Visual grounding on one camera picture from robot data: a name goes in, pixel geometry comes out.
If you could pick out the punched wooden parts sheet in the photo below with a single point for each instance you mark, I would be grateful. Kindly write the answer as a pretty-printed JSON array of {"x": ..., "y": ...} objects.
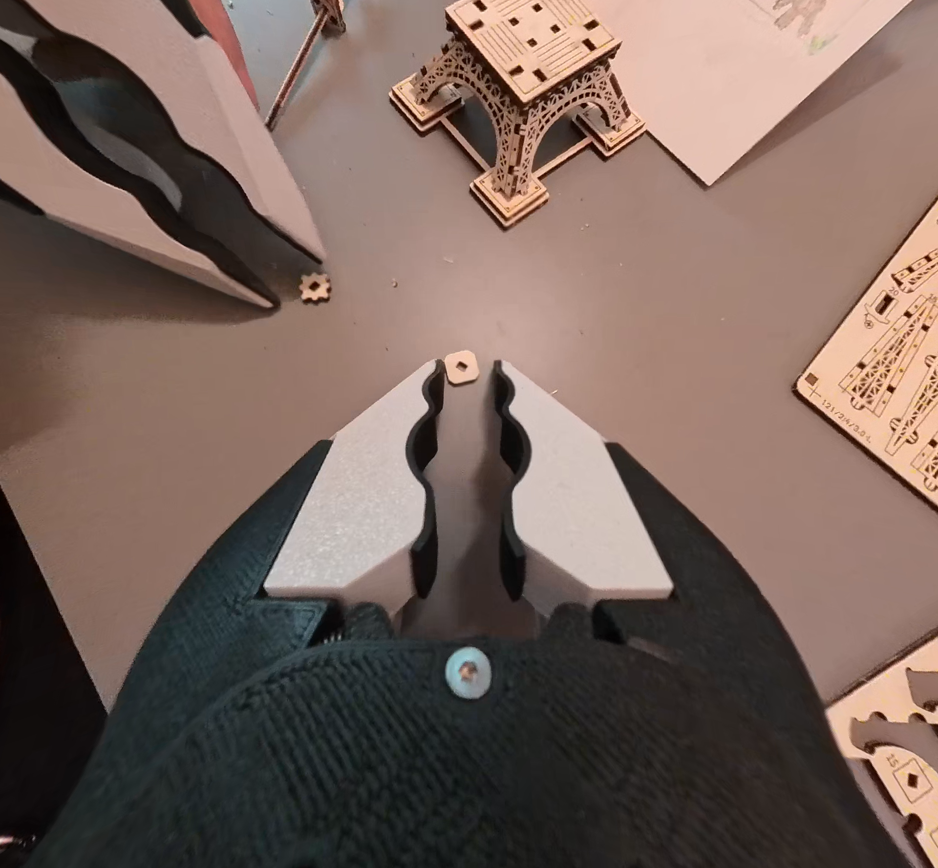
[{"x": 876, "y": 773}]

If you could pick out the small wooden gear piece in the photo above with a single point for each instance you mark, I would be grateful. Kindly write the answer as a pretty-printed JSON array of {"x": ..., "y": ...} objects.
[{"x": 305, "y": 288}]

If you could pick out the wooden tower base model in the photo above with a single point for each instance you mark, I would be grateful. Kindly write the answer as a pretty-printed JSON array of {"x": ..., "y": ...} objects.
[{"x": 531, "y": 25}]

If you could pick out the small square wooden washer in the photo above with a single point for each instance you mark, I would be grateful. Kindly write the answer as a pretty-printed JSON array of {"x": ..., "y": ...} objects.
[{"x": 470, "y": 375}]

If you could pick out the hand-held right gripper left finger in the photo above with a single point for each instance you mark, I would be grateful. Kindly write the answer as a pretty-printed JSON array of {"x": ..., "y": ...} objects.
[{"x": 352, "y": 509}]

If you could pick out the wooden rod with square piece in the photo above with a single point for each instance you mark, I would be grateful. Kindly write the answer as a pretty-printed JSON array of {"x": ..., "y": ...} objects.
[{"x": 326, "y": 7}]

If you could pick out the person's left hand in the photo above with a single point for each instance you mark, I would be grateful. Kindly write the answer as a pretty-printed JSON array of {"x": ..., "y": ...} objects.
[{"x": 207, "y": 3}]

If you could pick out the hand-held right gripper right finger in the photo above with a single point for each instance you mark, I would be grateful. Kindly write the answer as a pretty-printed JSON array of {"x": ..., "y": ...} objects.
[{"x": 586, "y": 516}]

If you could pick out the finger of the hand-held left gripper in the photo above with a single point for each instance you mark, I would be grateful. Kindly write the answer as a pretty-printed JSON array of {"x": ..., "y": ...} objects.
[
  {"x": 44, "y": 157},
  {"x": 234, "y": 135}
]

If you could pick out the instruction sheet with tower drawings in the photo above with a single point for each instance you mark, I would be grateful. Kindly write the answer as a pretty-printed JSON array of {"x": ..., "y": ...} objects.
[{"x": 733, "y": 77}]

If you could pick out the wooden sheet with tower parts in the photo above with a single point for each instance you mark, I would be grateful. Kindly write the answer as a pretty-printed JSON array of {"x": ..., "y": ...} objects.
[{"x": 879, "y": 340}]

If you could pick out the grey desk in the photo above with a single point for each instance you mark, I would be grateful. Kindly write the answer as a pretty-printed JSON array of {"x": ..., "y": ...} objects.
[{"x": 659, "y": 282}]

